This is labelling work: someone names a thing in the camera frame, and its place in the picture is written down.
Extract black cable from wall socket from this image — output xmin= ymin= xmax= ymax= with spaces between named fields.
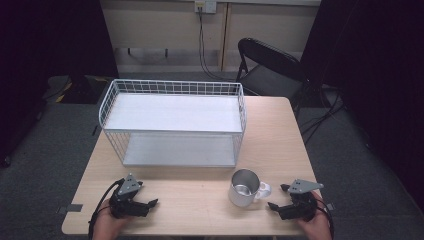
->
xmin=197 ymin=6 xmax=242 ymax=83

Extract black floor cables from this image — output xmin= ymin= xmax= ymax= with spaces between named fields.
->
xmin=299 ymin=87 xmax=352 ymax=145

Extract white wall socket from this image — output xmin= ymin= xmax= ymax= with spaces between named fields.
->
xmin=194 ymin=0 xmax=218 ymax=15

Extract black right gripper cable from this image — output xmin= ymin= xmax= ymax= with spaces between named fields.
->
xmin=315 ymin=199 xmax=335 ymax=240

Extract silver metal cup white handle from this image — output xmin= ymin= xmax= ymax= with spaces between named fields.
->
xmin=228 ymin=168 xmax=273 ymax=208

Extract black folding chair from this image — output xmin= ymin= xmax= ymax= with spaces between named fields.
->
xmin=235 ymin=37 xmax=322 ymax=112

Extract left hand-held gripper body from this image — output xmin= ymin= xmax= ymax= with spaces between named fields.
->
xmin=108 ymin=172 xmax=150 ymax=220

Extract person's left hand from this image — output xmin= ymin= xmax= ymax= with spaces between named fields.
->
xmin=92 ymin=198 xmax=132 ymax=240

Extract dark stand base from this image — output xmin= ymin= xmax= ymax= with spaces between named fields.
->
xmin=42 ymin=74 xmax=116 ymax=105

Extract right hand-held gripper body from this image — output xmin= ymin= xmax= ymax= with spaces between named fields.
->
xmin=279 ymin=178 xmax=325 ymax=223

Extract black curtain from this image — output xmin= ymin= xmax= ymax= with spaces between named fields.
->
xmin=299 ymin=0 xmax=424 ymax=214
xmin=0 ymin=0 xmax=120 ymax=168

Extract person's right hand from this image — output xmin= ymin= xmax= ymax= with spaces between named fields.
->
xmin=297 ymin=191 xmax=333 ymax=240

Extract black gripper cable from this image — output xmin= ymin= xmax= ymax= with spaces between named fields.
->
xmin=315 ymin=199 xmax=335 ymax=240
xmin=87 ymin=178 xmax=125 ymax=239

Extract white wire two-tier shelf rack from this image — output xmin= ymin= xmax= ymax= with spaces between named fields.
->
xmin=98 ymin=78 xmax=248 ymax=169

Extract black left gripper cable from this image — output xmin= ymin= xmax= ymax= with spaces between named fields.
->
xmin=87 ymin=178 xmax=125 ymax=239

